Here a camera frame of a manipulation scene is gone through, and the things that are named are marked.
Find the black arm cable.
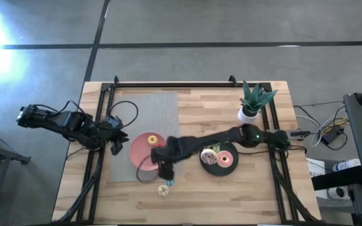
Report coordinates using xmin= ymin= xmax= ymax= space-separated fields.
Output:
xmin=107 ymin=100 xmax=140 ymax=130
xmin=135 ymin=153 xmax=160 ymax=184

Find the green snake plant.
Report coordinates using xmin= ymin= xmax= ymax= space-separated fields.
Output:
xmin=239 ymin=80 xmax=278 ymax=114

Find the pink iced donut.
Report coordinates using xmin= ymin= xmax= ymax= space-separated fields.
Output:
xmin=216 ymin=150 xmax=234 ymax=168

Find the white plant pot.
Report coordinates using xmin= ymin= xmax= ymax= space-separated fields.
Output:
xmin=237 ymin=106 xmax=260 ymax=124

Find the white donut with colourful sprinkles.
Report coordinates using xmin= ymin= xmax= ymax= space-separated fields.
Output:
xmin=157 ymin=184 xmax=170 ymax=197

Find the white round device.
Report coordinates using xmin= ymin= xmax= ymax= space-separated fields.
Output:
xmin=326 ymin=186 xmax=349 ymax=200

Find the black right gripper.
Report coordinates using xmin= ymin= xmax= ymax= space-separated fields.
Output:
xmin=150 ymin=136 xmax=189 ymax=181

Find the black connector box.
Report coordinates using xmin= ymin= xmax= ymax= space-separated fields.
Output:
xmin=288 ymin=129 xmax=311 ymax=141

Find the white bottle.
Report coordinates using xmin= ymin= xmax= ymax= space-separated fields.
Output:
xmin=332 ymin=158 xmax=362 ymax=172

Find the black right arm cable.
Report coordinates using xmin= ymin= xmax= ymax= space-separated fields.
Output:
xmin=135 ymin=153 xmax=160 ymax=184

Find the black power adapter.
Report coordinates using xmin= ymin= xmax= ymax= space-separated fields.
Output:
xmin=321 ymin=125 xmax=346 ymax=146

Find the pale pink chocolate striped donut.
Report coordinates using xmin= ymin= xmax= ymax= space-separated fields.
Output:
xmin=200 ymin=148 xmax=219 ymax=166

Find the pink round plate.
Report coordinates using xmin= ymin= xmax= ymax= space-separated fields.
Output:
xmin=129 ymin=131 xmax=169 ymax=172

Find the black stand leg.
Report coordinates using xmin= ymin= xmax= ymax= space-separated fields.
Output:
xmin=0 ymin=124 xmax=31 ymax=166

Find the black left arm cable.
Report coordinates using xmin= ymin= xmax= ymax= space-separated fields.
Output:
xmin=107 ymin=100 xmax=140 ymax=130

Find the grey woven table mat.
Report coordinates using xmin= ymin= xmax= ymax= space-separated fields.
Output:
xmin=109 ymin=90 xmax=180 ymax=183

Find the dark grey round plate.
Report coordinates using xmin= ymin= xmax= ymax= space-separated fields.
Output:
xmin=199 ymin=141 xmax=240 ymax=177

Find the black aluminium rig frame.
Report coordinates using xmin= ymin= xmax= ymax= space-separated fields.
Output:
xmin=56 ymin=74 xmax=321 ymax=224

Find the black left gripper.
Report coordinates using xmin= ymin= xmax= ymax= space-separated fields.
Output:
xmin=95 ymin=115 xmax=130 ymax=156

